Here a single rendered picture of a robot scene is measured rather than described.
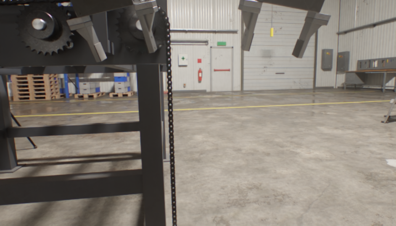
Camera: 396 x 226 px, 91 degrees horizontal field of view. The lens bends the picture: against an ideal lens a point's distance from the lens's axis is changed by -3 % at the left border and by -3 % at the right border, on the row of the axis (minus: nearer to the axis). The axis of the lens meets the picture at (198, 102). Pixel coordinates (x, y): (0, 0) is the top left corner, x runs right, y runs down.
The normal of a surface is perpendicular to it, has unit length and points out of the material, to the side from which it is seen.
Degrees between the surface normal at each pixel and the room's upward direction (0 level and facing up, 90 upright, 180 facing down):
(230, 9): 90
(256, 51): 90
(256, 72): 90
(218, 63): 90
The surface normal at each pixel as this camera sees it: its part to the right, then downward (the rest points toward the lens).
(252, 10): 0.11, 0.50
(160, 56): 0.16, 0.11
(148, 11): -0.11, 0.51
